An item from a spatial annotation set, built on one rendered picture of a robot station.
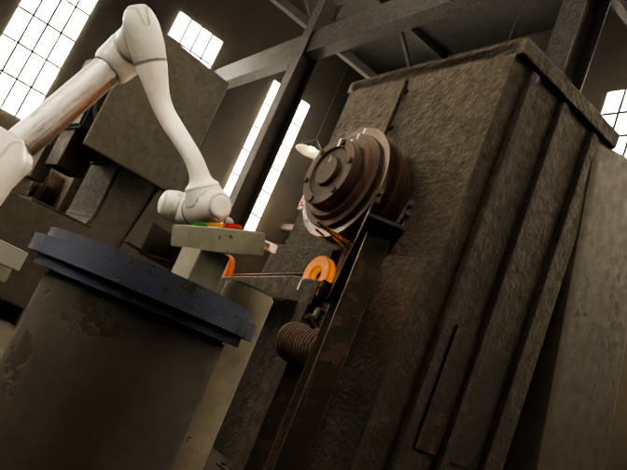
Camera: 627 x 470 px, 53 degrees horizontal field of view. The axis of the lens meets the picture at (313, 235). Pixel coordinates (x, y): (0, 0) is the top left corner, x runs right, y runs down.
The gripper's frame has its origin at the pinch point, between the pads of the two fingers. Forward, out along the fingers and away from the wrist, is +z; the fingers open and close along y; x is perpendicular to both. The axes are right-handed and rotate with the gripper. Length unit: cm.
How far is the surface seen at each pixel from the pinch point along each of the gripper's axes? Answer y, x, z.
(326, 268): 4.9, 0.2, 23.0
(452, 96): 20, 77, 43
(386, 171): 19.3, 38.4, 24.6
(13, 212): -237, -8, -44
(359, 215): 14.4, 20.7, 23.1
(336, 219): 4.2, 18.3, 21.1
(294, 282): -7.5, -7.5, 20.0
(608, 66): -370, 521, 676
